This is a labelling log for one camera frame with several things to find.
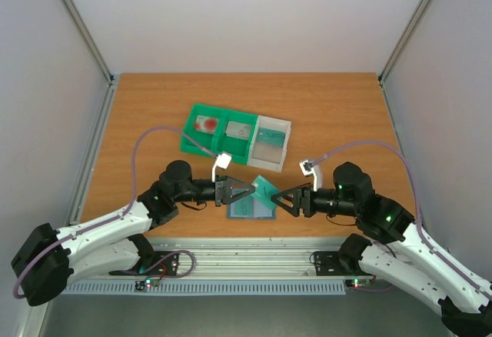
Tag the left status board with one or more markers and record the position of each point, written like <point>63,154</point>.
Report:
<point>145,285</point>

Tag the right status board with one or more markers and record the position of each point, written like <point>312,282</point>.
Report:
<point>357,283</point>

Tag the left aluminium frame post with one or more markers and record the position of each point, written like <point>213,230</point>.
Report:
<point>87,38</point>

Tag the aluminium rail front frame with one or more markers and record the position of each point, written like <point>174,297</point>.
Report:
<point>267,261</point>

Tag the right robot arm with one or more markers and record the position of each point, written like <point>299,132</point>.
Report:
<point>392,246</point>

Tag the teal VIP card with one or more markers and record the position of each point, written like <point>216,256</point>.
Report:
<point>241,211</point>
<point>263,191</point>
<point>271,137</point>

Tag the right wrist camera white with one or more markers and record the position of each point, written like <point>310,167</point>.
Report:
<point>309,169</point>

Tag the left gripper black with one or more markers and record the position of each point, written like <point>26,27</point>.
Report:
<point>224,185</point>

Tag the green bin left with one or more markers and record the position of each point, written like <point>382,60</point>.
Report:
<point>203,139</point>

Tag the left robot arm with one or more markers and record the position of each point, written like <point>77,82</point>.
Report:
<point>51,259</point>

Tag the status board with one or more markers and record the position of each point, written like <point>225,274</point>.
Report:
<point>357,283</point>
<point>145,285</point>

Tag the aluminium frame post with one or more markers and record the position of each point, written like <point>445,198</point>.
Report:
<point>410,28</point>
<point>87,38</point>

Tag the card with red circles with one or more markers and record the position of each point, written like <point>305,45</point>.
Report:
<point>206,124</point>

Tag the green bin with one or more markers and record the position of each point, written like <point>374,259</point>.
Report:
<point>237,147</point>
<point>203,139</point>

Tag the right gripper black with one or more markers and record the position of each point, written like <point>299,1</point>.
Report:
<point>306,201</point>

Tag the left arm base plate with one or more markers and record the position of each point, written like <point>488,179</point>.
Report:
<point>160,263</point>

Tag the white translucent bin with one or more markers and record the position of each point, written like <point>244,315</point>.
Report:
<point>265,156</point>

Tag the green bin middle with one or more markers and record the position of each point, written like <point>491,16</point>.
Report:
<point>237,147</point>

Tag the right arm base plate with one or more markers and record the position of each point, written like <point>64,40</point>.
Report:
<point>327,263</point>

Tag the grey card in bin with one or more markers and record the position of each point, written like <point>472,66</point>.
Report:
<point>238,130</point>

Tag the right aluminium frame post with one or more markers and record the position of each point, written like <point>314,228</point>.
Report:
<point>410,28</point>

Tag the grey slotted cable duct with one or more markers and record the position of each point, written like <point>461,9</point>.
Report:
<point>202,287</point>

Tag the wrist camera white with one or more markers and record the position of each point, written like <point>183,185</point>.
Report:
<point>222,161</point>
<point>309,169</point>

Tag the teal leather card holder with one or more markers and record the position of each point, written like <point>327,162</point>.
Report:
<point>260,212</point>

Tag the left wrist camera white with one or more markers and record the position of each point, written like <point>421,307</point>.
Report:
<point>222,161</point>

